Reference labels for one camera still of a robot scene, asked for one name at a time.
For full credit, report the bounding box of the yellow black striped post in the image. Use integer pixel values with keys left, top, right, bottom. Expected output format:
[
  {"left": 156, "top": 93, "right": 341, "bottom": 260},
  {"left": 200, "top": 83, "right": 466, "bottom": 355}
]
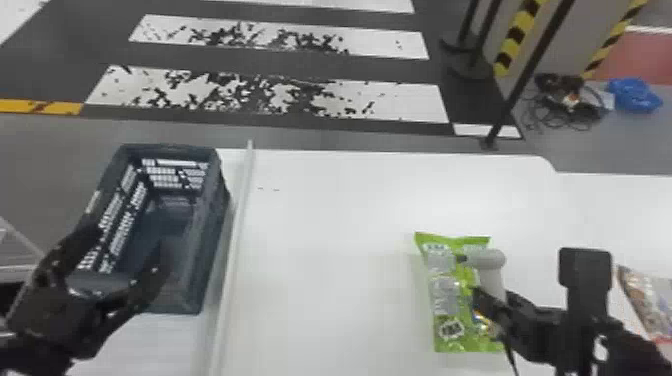
[
  {"left": 492, "top": 0, "right": 550, "bottom": 80},
  {"left": 581, "top": 0, "right": 651, "bottom": 81}
]

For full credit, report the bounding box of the red snack packet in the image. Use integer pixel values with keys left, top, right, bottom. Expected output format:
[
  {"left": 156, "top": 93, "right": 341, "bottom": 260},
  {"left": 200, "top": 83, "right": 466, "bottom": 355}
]
[{"left": 616, "top": 264, "right": 672, "bottom": 345}]

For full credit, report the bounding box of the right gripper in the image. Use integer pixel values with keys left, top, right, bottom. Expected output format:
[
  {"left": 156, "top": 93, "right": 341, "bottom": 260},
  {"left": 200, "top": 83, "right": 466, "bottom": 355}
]
[{"left": 469, "top": 285, "right": 568, "bottom": 370}]

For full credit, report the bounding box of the blue bag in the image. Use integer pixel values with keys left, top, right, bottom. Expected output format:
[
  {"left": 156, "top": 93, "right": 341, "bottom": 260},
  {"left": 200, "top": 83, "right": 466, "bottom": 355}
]
[{"left": 605, "top": 76, "right": 664, "bottom": 115}]

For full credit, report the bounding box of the hand scanner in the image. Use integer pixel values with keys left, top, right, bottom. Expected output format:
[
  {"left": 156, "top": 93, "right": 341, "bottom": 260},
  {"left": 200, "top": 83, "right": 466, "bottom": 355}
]
[{"left": 457, "top": 247, "right": 508, "bottom": 305}]

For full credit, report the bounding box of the black cable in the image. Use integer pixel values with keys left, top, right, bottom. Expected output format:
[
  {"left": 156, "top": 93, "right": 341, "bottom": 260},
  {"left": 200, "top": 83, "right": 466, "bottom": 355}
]
[{"left": 521, "top": 72, "right": 610, "bottom": 132}]

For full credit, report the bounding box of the blue basket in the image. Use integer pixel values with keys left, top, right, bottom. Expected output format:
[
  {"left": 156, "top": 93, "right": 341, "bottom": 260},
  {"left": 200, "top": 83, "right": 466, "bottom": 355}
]
[{"left": 72, "top": 143, "right": 233, "bottom": 316}]

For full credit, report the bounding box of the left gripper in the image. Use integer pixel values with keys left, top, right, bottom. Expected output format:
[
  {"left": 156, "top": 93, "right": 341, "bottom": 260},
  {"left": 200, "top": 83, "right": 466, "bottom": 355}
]
[{"left": 4, "top": 224, "right": 173, "bottom": 361}]

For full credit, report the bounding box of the green snack packet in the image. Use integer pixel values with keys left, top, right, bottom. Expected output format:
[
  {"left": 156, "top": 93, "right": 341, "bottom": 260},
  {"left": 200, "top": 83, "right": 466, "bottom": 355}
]
[{"left": 413, "top": 230, "right": 506, "bottom": 354}]

